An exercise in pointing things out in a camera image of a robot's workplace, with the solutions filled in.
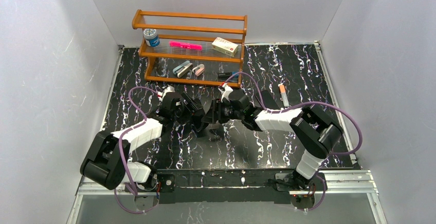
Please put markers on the pink plastic tool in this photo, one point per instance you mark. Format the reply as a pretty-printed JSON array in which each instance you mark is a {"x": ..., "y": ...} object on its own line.
[{"x": 184, "y": 45}]

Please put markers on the orange white glue stick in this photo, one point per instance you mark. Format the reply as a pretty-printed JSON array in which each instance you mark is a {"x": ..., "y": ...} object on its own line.
[{"x": 283, "y": 95}]

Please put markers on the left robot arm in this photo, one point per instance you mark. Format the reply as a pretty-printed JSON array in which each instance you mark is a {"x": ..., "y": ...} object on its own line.
[{"x": 107, "y": 160}]

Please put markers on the blue white round jar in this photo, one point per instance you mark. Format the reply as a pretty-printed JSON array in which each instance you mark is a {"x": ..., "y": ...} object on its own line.
[{"x": 151, "y": 37}]

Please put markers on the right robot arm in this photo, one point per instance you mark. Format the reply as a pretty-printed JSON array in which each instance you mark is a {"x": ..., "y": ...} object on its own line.
[{"x": 316, "y": 130}]

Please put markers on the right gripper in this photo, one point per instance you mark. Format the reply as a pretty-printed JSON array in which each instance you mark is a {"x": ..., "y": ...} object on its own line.
[{"x": 218, "y": 111}]

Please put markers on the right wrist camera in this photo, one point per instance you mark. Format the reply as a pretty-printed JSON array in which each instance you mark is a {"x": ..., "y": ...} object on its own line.
[{"x": 225, "y": 90}]

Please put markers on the black blue marker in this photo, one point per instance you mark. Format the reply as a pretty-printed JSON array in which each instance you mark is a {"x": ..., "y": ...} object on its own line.
[{"x": 225, "y": 75}]

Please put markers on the white cardboard box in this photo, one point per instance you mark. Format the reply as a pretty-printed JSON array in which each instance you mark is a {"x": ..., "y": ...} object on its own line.
[{"x": 224, "y": 46}]

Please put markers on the black smartphone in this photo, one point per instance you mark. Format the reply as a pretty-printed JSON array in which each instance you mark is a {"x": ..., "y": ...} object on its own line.
[{"x": 268, "y": 100}]

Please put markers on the teal grey stapler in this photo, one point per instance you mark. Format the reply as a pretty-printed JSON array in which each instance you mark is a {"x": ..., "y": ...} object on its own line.
[{"x": 182, "y": 69}]

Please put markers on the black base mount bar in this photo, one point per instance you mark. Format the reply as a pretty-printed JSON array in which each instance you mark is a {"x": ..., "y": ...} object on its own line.
[{"x": 253, "y": 185}]

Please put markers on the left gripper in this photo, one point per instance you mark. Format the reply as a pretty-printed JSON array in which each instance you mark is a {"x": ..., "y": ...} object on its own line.
[{"x": 196, "y": 112}]

